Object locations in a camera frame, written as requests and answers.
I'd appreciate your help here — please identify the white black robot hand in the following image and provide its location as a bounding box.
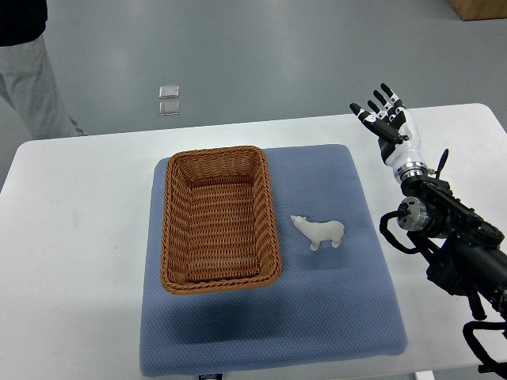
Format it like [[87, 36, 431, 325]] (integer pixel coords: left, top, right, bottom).
[[349, 83, 423, 170]]

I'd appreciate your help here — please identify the white bear figurine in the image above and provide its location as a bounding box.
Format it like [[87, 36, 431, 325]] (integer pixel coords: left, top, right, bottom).
[[291, 215, 345, 252]]

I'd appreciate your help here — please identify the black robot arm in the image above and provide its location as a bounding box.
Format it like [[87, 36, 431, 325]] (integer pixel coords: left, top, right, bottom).
[[379, 152, 506, 378]]

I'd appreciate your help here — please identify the brown wicker basket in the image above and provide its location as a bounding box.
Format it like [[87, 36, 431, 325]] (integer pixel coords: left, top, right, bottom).
[[160, 146, 282, 295]]

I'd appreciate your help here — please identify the brown cardboard box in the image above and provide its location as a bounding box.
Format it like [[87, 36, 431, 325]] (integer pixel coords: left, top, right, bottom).
[[448, 0, 506, 21]]

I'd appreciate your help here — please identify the blue quilted mat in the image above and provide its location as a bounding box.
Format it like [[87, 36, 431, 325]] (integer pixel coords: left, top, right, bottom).
[[139, 144, 407, 377]]

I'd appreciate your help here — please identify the upper silver floor plate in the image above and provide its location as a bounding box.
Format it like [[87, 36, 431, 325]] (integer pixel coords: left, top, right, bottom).
[[158, 85, 180, 99]]

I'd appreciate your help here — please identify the silver floor plate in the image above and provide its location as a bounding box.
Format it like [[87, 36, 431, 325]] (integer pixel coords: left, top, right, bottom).
[[158, 101, 180, 116], [158, 85, 180, 99]]

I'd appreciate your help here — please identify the lower silver floor plate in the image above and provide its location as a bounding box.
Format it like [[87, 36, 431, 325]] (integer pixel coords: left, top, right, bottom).
[[158, 101, 180, 116]]

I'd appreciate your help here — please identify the person in grey trousers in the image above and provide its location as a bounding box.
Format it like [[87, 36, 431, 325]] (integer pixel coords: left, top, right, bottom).
[[0, 0, 89, 140]]

